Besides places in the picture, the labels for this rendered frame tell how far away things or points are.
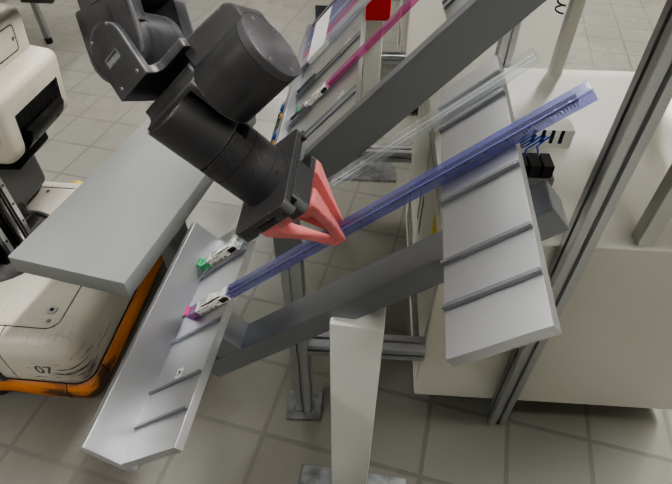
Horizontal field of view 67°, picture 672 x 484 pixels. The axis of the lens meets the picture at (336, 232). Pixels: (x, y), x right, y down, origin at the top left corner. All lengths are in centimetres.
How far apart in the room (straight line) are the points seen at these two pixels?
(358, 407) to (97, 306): 87
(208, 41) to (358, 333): 33
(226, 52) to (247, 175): 10
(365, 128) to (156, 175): 54
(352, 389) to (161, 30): 46
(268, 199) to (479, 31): 40
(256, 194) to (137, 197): 69
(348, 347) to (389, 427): 83
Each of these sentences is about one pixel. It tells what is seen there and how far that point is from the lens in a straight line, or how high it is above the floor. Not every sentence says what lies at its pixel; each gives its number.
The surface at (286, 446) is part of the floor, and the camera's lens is 138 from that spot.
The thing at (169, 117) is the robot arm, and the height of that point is 106.
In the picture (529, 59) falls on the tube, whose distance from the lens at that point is 51.
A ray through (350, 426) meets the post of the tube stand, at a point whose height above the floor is 58.
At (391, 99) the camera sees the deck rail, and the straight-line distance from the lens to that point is 75.
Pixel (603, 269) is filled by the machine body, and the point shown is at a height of 56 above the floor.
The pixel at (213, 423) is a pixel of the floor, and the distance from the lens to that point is 143.
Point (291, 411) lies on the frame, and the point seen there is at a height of 1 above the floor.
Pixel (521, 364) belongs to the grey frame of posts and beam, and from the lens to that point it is 121.
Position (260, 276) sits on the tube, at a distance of 57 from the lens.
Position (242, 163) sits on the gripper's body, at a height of 102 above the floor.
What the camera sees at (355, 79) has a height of 86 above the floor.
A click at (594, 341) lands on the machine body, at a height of 34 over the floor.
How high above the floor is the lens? 126
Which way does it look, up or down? 44 degrees down
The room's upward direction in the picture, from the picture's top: straight up
